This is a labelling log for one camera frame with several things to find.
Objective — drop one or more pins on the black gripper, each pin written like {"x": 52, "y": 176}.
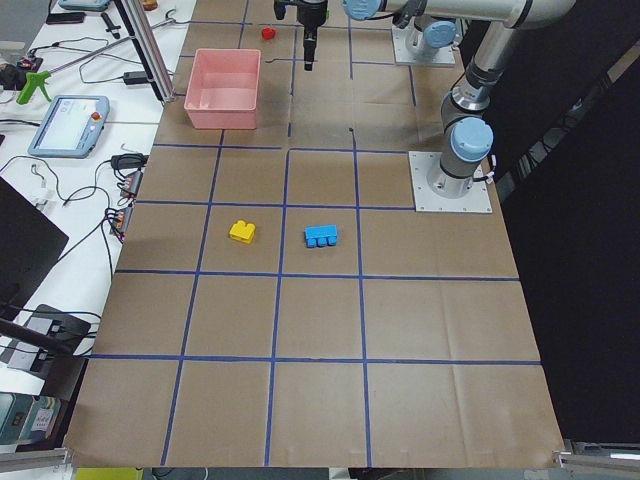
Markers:
{"x": 311, "y": 14}

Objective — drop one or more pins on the red toy block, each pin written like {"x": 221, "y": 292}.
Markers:
{"x": 268, "y": 33}

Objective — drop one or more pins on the blue toy block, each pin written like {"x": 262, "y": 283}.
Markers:
{"x": 321, "y": 236}

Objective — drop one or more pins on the yellow toy block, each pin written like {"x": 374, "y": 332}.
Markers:
{"x": 242, "y": 231}

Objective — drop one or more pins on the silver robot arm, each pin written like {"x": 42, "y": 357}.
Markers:
{"x": 427, "y": 32}
{"x": 467, "y": 137}

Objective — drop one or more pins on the pink plastic box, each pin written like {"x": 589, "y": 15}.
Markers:
{"x": 222, "y": 93}

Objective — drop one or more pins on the black power adapter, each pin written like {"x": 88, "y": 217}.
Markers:
{"x": 135, "y": 78}

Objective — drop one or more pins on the brown paper table cover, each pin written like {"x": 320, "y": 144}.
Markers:
{"x": 408, "y": 344}

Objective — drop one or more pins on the blue teach pendant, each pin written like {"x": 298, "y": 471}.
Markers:
{"x": 71, "y": 127}

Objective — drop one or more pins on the black monitor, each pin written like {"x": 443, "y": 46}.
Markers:
{"x": 30, "y": 246}

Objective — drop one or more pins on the black stand base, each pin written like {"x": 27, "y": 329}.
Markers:
{"x": 64, "y": 330}

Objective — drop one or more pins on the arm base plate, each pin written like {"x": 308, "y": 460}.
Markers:
{"x": 410, "y": 49}
{"x": 436, "y": 192}

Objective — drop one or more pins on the aluminium frame post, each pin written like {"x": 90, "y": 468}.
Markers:
{"x": 138, "y": 26}

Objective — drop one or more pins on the usb hub with cables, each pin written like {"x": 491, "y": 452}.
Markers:
{"x": 129, "y": 186}

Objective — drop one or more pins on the green handled reacher grabber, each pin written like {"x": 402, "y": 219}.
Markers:
{"x": 37, "y": 80}

